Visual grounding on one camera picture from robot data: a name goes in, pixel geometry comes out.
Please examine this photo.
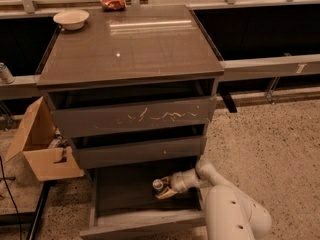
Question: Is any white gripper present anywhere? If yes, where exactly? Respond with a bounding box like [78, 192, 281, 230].
[155, 172, 189, 200]

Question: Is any blue silver redbull can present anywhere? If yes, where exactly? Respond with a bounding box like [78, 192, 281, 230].
[152, 179, 164, 192]

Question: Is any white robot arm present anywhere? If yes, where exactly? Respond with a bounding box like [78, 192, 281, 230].
[152, 159, 272, 240]

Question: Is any grey middle drawer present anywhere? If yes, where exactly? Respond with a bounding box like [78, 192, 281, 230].
[73, 136, 207, 169]

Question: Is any grey drawer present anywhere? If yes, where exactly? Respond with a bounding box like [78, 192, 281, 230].
[52, 96, 216, 138]
[80, 157, 205, 240]
[73, 136, 207, 169]

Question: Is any grey bottom drawer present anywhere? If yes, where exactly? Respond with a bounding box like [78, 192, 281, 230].
[80, 157, 205, 240]

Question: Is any grey drawer cabinet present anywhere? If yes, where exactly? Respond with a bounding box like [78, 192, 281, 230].
[35, 4, 225, 172]

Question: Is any grey top drawer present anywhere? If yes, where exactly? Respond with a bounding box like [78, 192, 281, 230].
[52, 96, 216, 138]

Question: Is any can on left ledge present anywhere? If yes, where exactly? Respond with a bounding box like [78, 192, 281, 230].
[0, 63, 15, 84]

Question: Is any cardboard box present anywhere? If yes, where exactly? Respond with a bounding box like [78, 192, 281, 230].
[5, 97, 84, 181]

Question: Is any grey metal railing beam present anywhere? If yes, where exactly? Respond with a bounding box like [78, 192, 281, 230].
[221, 54, 320, 82]

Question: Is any white bowl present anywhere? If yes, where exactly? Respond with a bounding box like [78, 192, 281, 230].
[53, 10, 89, 30]

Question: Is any red crumpled snack bag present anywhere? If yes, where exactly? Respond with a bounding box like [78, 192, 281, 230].
[100, 0, 126, 11]

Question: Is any black cable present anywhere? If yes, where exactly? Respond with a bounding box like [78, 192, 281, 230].
[0, 155, 24, 240]

